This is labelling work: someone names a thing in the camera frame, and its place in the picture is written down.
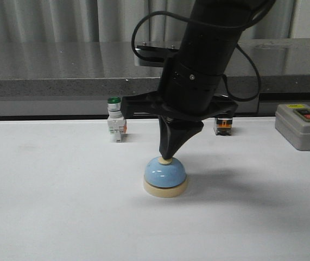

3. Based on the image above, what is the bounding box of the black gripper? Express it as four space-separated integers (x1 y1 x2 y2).
121 57 237 160

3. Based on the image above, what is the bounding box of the blue call bell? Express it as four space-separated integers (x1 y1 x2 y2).
143 157 188 198

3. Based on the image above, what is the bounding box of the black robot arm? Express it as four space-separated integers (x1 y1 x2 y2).
121 1 274 160

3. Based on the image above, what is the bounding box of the grey stone counter ledge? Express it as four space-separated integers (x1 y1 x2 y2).
0 39 310 119

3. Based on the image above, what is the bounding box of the white pleated curtain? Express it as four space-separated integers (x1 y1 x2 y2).
0 1 310 43

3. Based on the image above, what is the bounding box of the black rotary selector switch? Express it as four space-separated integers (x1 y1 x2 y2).
213 103 237 135

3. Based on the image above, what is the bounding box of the green pushbutton switch module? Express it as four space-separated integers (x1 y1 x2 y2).
107 97 127 142

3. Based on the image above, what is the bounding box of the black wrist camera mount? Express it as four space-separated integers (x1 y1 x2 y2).
134 43 179 67

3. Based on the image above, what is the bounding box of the grey on-off switch box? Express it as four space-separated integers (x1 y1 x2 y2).
275 104 310 151

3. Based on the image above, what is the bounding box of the black cable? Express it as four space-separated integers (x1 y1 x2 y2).
131 0 261 102

